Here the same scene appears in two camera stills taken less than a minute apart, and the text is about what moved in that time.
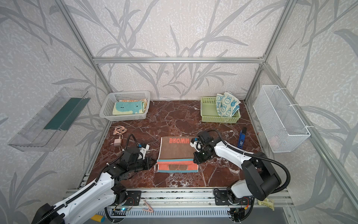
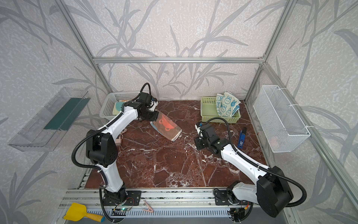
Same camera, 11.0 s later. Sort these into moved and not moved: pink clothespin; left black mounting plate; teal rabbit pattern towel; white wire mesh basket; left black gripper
Moved: left black gripper
Not moved: white wire mesh basket; pink clothespin; left black mounting plate; teal rabbit pattern towel
